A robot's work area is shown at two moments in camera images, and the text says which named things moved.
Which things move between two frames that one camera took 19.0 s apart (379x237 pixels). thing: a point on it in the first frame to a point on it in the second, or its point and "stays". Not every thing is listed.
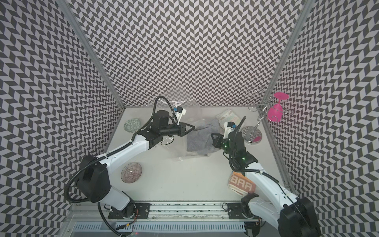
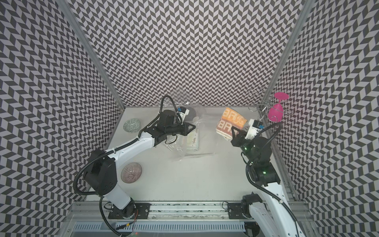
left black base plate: [141, 211] stays
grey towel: [201, 139] to [192, 114]
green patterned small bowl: [132, 125] stays
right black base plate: [235, 211] stays
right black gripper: [215, 140] to [240, 137]
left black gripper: [182, 129] stays
